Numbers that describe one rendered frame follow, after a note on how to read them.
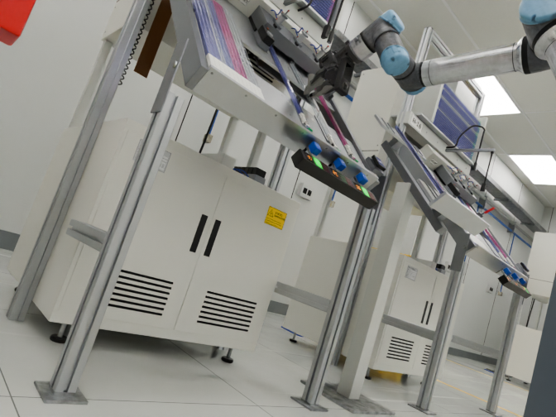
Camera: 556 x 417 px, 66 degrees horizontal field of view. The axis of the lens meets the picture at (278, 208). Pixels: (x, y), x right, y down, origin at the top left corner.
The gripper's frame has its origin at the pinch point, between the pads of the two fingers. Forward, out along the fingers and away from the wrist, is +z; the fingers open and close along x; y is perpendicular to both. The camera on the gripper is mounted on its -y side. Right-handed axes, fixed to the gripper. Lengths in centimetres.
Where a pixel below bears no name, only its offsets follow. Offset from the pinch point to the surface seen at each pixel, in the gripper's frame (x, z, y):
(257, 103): 32.2, -5.5, -30.8
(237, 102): 36.6, -3.0, -31.2
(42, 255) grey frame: 51, 68, -45
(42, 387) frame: 54, 39, -87
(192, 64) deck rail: 49, -3, -28
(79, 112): 47, 72, 19
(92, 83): 47, 65, 30
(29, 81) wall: 54, 144, 98
